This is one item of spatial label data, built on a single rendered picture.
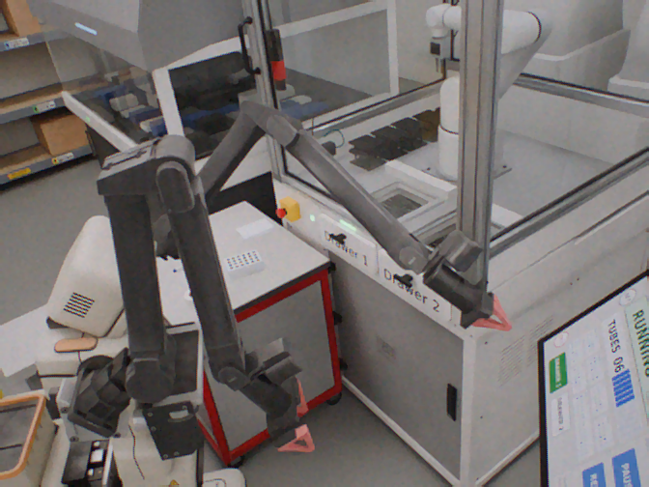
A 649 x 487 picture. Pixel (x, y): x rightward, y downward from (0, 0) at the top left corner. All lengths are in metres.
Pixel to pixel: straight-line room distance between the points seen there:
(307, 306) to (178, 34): 1.10
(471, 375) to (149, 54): 1.56
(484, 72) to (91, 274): 0.86
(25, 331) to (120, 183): 1.37
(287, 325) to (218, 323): 1.15
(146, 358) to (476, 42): 0.87
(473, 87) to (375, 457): 1.54
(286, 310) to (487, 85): 1.13
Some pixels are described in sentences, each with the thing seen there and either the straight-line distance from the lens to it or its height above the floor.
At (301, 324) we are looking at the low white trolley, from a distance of 2.14.
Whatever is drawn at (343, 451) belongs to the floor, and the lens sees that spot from 2.42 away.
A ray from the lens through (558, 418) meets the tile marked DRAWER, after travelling 1.23.
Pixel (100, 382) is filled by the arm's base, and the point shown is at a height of 1.24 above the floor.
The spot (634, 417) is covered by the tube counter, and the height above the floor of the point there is 1.12.
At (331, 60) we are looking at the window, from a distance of 1.71.
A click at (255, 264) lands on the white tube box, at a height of 0.79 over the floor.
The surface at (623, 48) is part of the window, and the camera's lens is 1.73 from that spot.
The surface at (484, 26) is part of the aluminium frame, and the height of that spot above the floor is 1.63.
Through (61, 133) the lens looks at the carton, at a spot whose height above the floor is 0.30.
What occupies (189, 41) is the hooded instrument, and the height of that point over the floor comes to 1.43.
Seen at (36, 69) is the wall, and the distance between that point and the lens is 5.69.
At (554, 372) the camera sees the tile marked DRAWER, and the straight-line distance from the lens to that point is 1.32.
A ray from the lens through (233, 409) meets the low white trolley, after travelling 2.19.
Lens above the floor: 1.92
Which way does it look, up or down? 33 degrees down
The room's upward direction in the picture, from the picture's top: 7 degrees counter-clockwise
